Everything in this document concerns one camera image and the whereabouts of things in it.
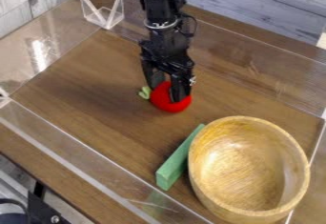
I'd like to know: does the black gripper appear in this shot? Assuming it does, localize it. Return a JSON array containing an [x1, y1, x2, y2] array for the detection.
[[139, 26, 195, 103]]

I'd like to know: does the red felt ball with leaf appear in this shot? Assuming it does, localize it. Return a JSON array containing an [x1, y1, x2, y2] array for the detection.
[[138, 81, 193, 113]]

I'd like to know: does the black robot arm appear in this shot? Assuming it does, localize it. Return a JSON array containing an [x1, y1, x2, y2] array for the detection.
[[139, 0, 195, 103]]

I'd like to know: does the green rectangular block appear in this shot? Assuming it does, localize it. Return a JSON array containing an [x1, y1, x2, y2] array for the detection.
[[155, 124, 205, 191]]

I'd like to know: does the wooden bowl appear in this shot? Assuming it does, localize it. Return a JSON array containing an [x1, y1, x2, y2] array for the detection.
[[187, 116, 312, 224]]

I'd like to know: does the clear acrylic corner bracket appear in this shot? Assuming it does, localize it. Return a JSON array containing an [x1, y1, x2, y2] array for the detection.
[[80, 0, 124, 30]]

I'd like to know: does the clear acrylic back wall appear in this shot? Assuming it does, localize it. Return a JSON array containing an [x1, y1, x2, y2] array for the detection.
[[111, 0, 326, 118]]

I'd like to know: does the clear acrylic wall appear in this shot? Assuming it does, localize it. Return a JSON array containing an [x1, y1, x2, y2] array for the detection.
[[0, 98, 213, 224], [0, 0, 99, 98], [111, 0, 326, 118]]

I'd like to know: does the clear acrylic left wall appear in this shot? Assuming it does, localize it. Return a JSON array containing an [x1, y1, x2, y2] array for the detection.
[[0, 0, 99, 98]]

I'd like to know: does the clear acrylic front wall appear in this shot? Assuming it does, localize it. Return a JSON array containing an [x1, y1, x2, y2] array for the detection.
[[0, 98, 213, 224]]

